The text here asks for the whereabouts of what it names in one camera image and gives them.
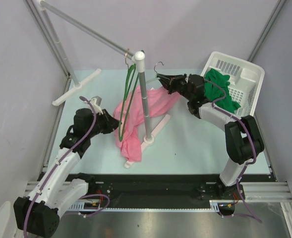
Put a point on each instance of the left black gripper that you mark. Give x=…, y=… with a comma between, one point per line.
x=111, y=123

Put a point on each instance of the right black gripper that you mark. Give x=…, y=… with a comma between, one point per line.
x=170, y=82

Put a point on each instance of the light green wire hanger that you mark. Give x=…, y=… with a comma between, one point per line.
x=156, y=73

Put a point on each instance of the green t shirt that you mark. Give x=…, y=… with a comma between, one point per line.
x=212, y=92

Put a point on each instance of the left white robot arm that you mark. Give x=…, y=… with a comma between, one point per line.
x=40, y=211

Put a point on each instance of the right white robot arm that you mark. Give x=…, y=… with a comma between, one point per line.
x=243, y=138

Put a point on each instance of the white plastic basket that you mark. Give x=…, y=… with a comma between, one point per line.
x=245, y=79

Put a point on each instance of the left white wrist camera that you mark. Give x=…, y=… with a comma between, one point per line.
x=96, y=102

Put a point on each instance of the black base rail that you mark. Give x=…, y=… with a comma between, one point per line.
x=162, y=191

